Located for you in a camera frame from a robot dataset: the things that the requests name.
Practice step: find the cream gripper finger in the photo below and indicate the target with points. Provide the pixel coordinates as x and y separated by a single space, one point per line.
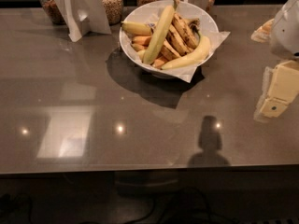
280 88
262 34

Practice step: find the long green-yellow banana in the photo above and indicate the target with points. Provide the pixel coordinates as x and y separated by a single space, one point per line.
159 34

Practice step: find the yellow banana at right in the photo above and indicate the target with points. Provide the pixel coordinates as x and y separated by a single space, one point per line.
195 57

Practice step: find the spotted brown banana right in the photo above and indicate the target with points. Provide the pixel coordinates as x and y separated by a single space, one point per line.
185 31

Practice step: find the spotted brown banana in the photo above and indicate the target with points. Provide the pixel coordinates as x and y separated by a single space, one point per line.
185 31
169 52
177 42

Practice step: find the spotted brown banana middle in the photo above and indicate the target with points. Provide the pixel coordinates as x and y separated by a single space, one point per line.
177 42

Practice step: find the white paper bowl liner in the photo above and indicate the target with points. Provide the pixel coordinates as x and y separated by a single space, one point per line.
207 26

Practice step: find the spotted brown banana left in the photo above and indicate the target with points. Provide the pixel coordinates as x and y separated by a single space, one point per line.
169 52

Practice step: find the small yellow banana bottom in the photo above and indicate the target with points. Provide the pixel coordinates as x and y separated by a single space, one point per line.
141 54

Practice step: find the yellow banana at left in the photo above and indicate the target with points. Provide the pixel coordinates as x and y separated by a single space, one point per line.
135 28

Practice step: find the orange carrot front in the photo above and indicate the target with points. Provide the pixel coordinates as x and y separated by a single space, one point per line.
159 62

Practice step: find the orange carrot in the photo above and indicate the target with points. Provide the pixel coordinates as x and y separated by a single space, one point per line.
143 40
159 62
138 47

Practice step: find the orange carrot upper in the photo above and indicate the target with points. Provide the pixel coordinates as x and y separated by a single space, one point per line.
143 40

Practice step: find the orange carrot lower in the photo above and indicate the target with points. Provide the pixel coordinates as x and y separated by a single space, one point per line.
138 47

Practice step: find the glass jar of grains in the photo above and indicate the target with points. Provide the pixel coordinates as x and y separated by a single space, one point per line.
113 9

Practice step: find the white folded paper stand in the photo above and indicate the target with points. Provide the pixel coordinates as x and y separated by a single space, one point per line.
84 16

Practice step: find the glass jar of nuts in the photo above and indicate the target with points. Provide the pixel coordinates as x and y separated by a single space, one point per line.
52 11

